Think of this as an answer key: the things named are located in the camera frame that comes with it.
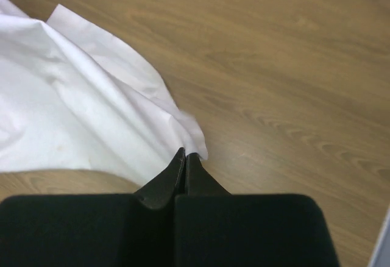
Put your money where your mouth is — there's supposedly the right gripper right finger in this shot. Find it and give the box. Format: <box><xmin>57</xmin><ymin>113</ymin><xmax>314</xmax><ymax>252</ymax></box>
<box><xmin>185</xmin><ymin>154</ymin><xmax>230</xmax><ymax>196</ymax></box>

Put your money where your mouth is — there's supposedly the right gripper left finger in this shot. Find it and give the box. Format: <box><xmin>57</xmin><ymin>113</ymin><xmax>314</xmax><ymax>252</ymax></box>
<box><xmin>133</xmin><ymin>148</ymin><xmax>186</xmax><ymax>210</ymax></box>

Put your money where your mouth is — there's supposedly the white t shirt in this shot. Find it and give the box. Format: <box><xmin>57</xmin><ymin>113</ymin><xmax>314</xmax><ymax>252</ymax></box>
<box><xmin>1</xmin><ymin>0</ymin><xmax>208</xmax><ymax>185</ymax></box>

